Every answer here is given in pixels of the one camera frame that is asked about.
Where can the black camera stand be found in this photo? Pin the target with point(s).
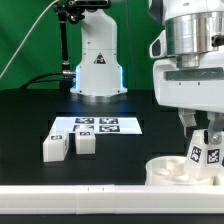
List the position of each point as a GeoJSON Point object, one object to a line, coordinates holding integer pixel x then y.
{"type": "Point", "coordinates": [67, 11]}

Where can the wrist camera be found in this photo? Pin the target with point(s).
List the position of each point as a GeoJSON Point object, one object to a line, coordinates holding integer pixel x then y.
{"type": "Point", "coordinates": [158, 48]}

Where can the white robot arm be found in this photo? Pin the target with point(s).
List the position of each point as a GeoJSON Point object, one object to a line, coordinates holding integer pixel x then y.
{"type": "Point", "coordinates": [193, 28]}

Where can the white L-shaped fence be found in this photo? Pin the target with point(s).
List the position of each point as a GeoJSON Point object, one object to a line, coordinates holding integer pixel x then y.
{"type": "Point", "coordinates": [112, 199]}

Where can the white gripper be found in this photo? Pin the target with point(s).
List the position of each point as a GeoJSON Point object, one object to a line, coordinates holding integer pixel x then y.
{"type": "Point", "coordinates": [199, 89]}

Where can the white marker sheet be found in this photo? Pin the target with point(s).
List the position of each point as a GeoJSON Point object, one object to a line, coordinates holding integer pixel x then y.
{"type": "Point", "coordinates": [100, 125]}

